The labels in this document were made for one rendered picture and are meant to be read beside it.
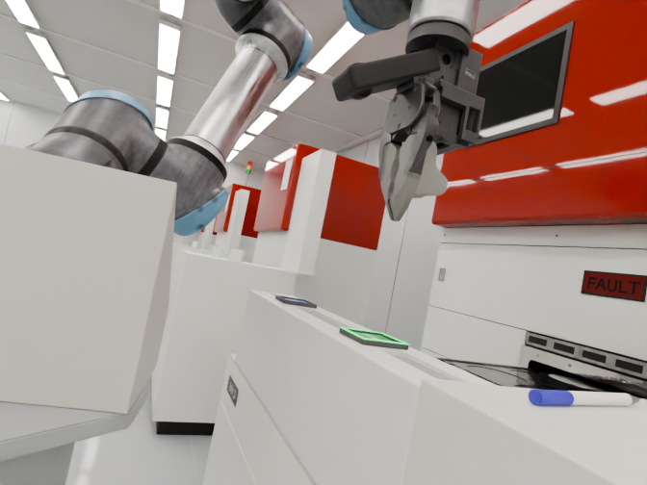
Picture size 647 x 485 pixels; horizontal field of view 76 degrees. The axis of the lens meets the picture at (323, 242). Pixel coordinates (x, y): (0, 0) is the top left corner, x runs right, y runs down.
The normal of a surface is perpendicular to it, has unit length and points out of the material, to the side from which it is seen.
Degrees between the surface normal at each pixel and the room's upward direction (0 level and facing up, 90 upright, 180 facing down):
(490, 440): 90
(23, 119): 90
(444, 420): 90
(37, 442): 90
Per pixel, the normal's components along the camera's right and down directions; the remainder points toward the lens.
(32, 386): 0.22, -0.01
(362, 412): -0.90, -0.20
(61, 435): 0.85, 0.14
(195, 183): 0.69, -0.06
